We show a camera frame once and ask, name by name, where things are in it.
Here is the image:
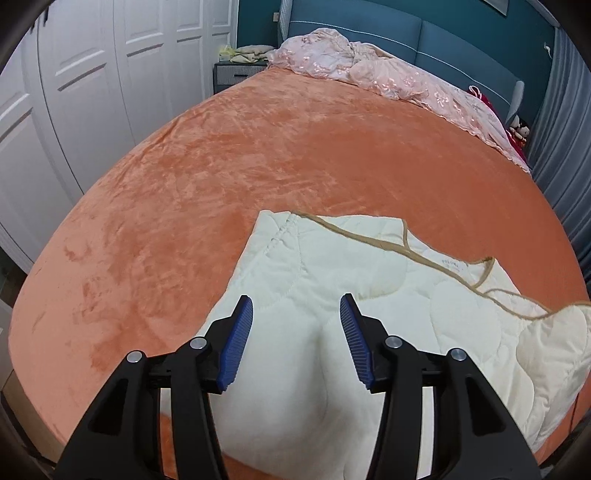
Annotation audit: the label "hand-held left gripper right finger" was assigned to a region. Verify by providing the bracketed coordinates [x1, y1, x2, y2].
[339, 292, 542, 480]

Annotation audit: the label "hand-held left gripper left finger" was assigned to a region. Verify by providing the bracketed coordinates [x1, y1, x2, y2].
[54, 294, 254, 480]

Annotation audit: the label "cream quilted zip jacket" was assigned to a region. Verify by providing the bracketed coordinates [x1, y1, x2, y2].
[194, 210, 591, 480]

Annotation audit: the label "orange plush bed blanket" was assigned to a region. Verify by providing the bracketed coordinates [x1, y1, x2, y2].
[9, 65, 591, 480]

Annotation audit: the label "grey nightstand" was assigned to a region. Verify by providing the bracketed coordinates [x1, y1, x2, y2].
[213, 62, 269, 95]

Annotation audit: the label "plush dolls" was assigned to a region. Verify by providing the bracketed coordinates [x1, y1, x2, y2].
[508, 115, 532, 148]

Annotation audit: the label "pink floral quilt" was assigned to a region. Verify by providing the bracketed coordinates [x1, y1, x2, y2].
[267, 28, 532, 174]

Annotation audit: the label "red cloth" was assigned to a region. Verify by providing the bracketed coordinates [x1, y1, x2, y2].
[468, 85, 529, 160]

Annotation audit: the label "beige cloth on nightstand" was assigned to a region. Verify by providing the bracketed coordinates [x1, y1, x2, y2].
[219, 44, 278, 65]

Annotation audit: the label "grey-blue curtain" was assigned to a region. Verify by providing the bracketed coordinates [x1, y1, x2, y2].
[526, 28, 591, 282]

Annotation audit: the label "white panelled wardrobe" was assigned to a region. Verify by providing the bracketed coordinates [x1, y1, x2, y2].
[0, 0, 241, 278]

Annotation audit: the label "blue upholstered bed headboard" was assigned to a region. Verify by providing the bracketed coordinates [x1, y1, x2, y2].
[279, 0, 525, 109]

